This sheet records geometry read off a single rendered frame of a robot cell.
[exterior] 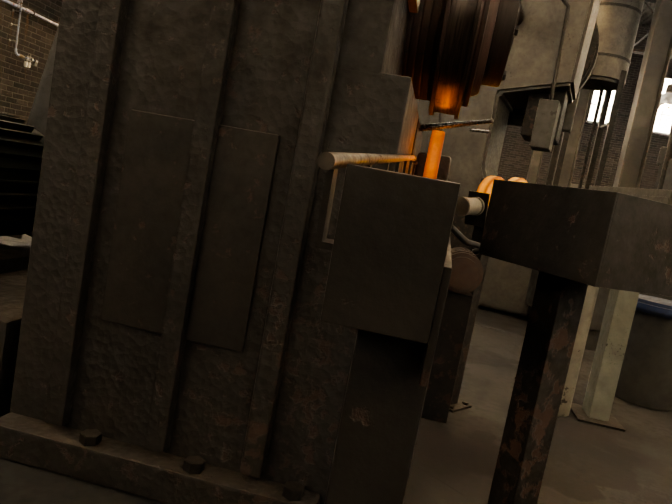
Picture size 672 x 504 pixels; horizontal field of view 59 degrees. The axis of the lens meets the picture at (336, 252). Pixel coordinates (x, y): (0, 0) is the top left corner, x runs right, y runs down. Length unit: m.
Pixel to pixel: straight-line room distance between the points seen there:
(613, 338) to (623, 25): 8.65
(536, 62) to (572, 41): 0.25
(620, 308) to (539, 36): 2.46
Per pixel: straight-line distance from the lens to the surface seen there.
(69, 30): 1.34
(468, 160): 4.27
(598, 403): 2.39
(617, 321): 2.33
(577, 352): 2.27
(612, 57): 10.52
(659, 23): 10.96
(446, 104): 1.52
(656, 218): 1.00
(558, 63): 4.20
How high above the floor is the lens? 0.66
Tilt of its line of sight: 6 degrees down
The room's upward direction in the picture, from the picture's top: 10 degrees clockwise
